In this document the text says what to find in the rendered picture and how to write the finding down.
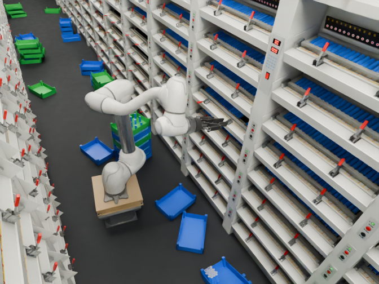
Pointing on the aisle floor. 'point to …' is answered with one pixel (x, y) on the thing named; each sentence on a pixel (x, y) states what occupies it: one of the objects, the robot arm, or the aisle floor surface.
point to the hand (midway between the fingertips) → (220, 122)
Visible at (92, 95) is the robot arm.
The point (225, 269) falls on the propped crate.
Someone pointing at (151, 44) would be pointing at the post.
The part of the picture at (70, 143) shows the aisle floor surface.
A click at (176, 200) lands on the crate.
